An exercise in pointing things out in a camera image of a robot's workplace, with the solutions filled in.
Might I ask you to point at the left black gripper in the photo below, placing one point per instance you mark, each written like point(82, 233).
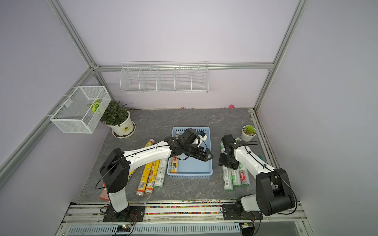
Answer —
point(200, 152)

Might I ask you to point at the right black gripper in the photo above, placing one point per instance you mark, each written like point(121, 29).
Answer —
point(221, 161)

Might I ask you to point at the white green wrap roll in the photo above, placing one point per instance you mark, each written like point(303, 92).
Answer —
point(227, 179)
point(236, 180)
point(161, 173)

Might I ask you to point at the light blue plastic basket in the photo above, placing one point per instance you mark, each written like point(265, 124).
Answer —
point(191, 167)

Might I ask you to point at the white wrap roll red label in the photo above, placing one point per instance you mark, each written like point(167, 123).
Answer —
point(244, 175)

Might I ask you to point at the yellow plastic wrap roll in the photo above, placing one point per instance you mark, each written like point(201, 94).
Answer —
point(174, 165)

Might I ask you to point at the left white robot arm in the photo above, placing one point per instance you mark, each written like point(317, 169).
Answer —
point(115, 170)

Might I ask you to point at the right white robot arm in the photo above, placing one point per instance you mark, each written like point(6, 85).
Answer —
point(274, 194)

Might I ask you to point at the yellow wrap roll left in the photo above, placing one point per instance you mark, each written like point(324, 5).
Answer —
point(144, 178)

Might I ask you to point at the small succulent in white pot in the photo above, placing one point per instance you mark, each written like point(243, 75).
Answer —
point(248, 132)

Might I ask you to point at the white plant pot with saucer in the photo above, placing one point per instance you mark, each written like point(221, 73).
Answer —
point(125, 129)

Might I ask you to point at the green leafy plant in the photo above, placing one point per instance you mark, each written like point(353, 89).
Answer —
point(115, 114)

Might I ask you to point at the orange rubber glove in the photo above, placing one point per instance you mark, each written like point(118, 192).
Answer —
point(104, 194)

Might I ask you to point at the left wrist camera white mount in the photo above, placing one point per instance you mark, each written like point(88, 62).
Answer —
point(202, 136)

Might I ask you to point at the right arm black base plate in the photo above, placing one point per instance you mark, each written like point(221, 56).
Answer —
point(236, 212)

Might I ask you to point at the white wire wall shelf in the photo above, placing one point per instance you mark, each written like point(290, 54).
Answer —
point(164, 77)

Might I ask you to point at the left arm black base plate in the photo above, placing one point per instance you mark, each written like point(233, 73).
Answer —
point(130, 214)

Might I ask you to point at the white wire box basket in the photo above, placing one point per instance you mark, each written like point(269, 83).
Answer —
point(82, 110)

